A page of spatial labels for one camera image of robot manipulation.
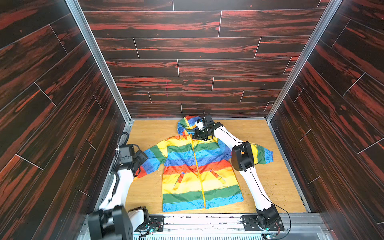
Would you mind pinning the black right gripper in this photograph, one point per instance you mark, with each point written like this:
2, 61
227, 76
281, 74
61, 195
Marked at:
204, 133

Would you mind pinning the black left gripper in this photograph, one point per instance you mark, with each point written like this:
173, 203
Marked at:
142, 155

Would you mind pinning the rainbow striped hooded jacket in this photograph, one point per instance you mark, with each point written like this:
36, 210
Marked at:
197, 174

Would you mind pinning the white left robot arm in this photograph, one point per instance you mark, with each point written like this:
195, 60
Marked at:
111, 221

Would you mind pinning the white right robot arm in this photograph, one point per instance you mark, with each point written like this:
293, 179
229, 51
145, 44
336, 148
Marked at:
245, 156

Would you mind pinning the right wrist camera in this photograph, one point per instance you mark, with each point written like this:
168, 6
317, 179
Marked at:
204, 122

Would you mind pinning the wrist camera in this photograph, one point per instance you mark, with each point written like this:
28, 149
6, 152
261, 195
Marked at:
123, 147
204, 122

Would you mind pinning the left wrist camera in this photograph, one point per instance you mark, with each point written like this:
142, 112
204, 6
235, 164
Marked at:
123, 147

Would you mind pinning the aluminium left floor rail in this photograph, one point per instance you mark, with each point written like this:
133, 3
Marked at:
109, 161

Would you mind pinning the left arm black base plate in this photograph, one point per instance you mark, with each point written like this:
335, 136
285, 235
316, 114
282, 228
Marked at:
153, 225

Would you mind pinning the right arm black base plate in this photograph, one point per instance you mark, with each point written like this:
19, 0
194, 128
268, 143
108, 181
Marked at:
262, 223

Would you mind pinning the aluminium front frame rail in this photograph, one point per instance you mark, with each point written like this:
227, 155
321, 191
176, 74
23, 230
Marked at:
296, 226

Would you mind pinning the aluminium corner post left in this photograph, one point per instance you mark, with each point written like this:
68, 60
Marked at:
86, 31

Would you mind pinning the aluminium corner post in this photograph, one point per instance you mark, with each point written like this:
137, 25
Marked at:
320, 28
86, 31

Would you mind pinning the aluminium corner post right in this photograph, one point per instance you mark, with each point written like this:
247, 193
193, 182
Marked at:
320, 28

